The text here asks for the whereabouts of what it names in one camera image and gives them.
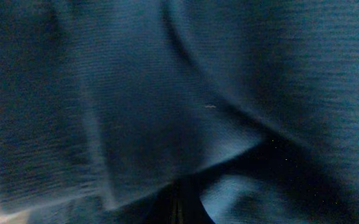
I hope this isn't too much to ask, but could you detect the teal shirt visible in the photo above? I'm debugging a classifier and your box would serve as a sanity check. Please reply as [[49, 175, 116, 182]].
[[0, 0, 359, 223]]

